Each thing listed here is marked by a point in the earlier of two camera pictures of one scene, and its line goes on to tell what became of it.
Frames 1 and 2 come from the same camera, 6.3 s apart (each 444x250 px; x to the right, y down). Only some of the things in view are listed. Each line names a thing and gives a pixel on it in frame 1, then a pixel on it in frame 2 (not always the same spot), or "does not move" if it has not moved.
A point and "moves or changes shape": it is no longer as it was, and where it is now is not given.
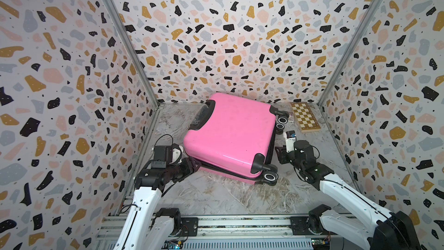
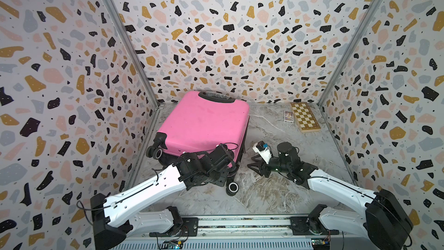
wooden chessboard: x=304 y=117 does not move
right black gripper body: x=285 y=158 to x=266 y=169
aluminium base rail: x=226 y=232 does not move
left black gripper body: x=181 y=170 to x=219 y=177
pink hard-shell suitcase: x=232 y=138 moves or changes shape
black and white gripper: x=291 y=138 to x=261 y=148
